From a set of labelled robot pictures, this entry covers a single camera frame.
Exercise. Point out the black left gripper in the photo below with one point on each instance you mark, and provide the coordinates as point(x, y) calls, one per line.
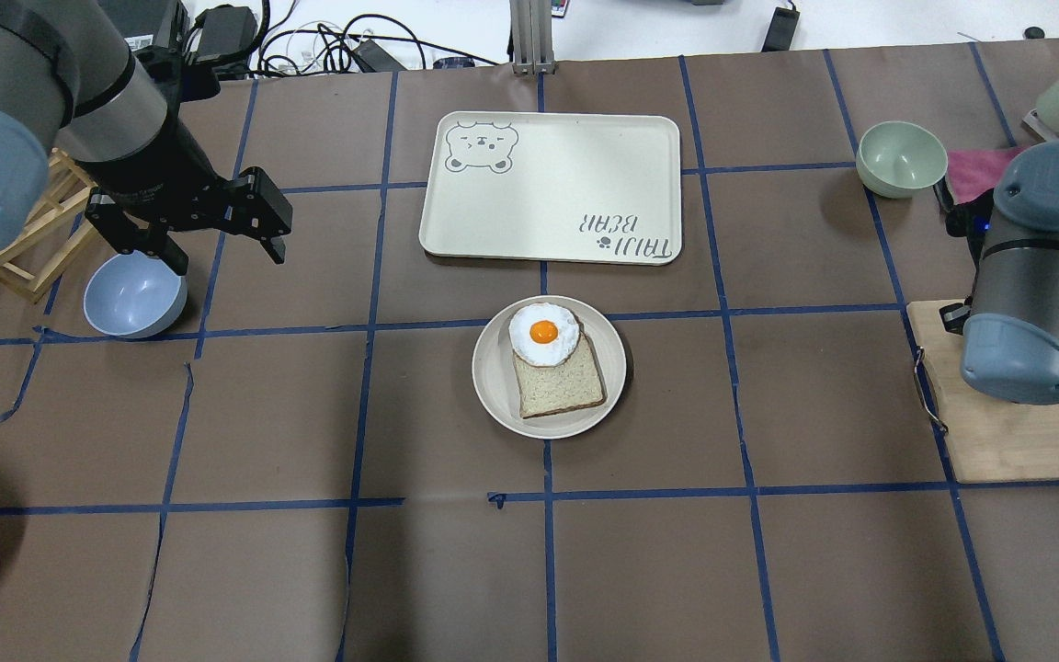
point(154, 176)

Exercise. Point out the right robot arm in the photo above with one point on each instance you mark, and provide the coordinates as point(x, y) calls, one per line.
point(1011, 332)

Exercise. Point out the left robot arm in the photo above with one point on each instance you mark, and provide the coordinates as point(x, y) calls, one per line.
point(69, 80)

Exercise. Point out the cream round plate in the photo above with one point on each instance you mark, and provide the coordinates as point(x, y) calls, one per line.
point(495, 382)

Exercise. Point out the bread slice on plate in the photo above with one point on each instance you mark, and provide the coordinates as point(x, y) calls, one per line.
point(575, 384)

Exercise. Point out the blue bowl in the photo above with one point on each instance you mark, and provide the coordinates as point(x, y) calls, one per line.
point(134, 297)

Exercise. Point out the wooden rack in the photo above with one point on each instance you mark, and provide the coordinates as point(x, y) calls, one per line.
point(58, 214)

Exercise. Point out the cream bear tray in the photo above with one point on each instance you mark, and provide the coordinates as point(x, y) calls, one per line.
point(576, 187)

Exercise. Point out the fried egg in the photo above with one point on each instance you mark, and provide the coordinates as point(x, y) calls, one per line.
point(544, 334)

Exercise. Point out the black power adapter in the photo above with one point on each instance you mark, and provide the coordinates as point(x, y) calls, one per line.
point(782, 29)

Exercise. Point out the green bowl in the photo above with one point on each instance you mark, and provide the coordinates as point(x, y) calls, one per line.
point(897, 159)

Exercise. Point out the pink cloth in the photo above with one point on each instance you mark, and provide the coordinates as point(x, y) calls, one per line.
point(971, 173)

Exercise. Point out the wooden cutting board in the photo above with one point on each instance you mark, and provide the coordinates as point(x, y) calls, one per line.
point(987, 440)

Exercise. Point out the metal dish rack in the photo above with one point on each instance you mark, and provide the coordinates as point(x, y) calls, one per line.
point(1040, 131)

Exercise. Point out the aluminium post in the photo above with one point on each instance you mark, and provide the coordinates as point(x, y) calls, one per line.
point(532, 37)

